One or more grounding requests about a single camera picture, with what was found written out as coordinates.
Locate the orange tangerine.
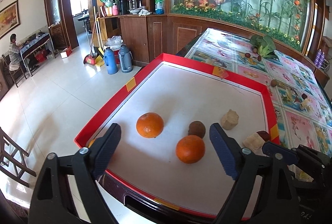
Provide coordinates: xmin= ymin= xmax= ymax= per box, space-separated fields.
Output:
xmin=176 ymin=135 xmax=205 ymax=164
xmin=136 ymin=112 xmax=164 ymax=138

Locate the brown longan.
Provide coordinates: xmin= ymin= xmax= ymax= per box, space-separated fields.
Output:
xmin=270 ymin=80 xmax=277 ymax=87
xmin=188 ymin=121 xmax=206 ymax=138

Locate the fruit pattern tablecloth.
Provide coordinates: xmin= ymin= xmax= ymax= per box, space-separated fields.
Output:
xmin=179 ymin=28 xmax=331 ymax=156

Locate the wooden chair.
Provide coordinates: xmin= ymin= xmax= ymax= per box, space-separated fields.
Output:
xmin=1 ymin=129 xmax=37 ymax=187

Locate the red white shallow box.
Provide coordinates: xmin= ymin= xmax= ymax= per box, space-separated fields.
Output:
xmin=74 ymin=54 xmax=279 ymax=223

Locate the purple bottle pair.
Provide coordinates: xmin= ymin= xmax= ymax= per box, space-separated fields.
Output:
xmin=314 ymin=49 xmax=325 ymax=68

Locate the blue thermos flask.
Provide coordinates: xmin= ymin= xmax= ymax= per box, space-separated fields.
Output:
xmin=104 ymin=47 xmax=118 ymax=75

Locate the broom and dustpan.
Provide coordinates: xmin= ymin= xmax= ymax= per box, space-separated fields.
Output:
xmin=83 ymin=6 xmax=105 ymax=67

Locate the green bok choy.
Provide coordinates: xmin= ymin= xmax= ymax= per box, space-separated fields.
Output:
xmin=250 ymin=34 xmax=277 ymax=58

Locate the grey thermos flask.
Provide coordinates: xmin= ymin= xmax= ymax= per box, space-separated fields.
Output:
xmin=119 ymin=45 xmax=133 ymax=73

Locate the seated person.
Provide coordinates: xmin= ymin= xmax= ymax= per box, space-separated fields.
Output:
xmin=9 ymin=33 xmax=24 ymax=71

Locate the dark side table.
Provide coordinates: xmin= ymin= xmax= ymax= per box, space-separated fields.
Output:
xmin=20 ymin=33 xmax=56 ymax=77

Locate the green water bottle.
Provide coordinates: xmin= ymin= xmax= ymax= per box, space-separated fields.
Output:
xmin=155 ymin=0 xmax=165 ymax=14

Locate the framed wall painting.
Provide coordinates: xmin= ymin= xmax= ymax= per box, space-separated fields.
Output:
xmin=0 ymin=0 xmax=20 ymax=38

